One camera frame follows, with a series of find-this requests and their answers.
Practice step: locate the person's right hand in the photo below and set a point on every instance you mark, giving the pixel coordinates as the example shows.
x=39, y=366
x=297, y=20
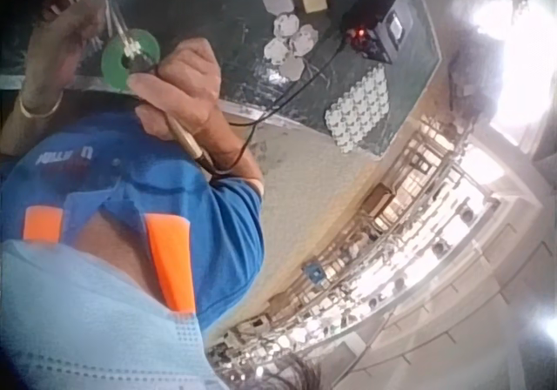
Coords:
x=191, y=89

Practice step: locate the person's left hand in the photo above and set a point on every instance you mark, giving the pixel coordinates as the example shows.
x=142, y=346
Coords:
x=56, y=42

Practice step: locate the person's left fingers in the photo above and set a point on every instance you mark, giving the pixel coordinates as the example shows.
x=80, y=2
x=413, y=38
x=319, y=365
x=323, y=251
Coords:
x=96, y=20

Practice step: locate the person's right fingers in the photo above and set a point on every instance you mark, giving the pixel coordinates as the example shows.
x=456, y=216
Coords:
x=150, y=86

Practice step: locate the silver tweezers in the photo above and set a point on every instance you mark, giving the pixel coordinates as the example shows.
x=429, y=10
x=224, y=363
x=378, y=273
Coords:
x=122, y=31

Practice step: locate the soldering iron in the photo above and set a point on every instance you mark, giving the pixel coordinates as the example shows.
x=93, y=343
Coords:
x=188, y=141

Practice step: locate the green round circuit board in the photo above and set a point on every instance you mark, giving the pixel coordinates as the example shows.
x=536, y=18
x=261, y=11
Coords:
x=114, y=70

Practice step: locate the dark green work mat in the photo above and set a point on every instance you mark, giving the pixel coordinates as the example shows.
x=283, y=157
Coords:
x=209, y=11

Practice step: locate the white star circuit board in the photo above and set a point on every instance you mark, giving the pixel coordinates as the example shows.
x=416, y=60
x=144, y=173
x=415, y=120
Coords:
x=305, y=38
x=293, y=68
x=277, y=50
x=278, y=2
x=286, y=25

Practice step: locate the panel of white star boards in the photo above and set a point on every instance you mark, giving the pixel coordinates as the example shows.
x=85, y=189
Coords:
x=359, y=107

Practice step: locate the black power box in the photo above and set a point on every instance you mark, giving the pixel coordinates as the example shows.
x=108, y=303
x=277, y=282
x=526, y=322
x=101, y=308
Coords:
x=374, y=20

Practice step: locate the metal storage rack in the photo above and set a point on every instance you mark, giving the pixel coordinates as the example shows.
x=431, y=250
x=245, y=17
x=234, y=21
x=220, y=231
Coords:
x=391, y=233

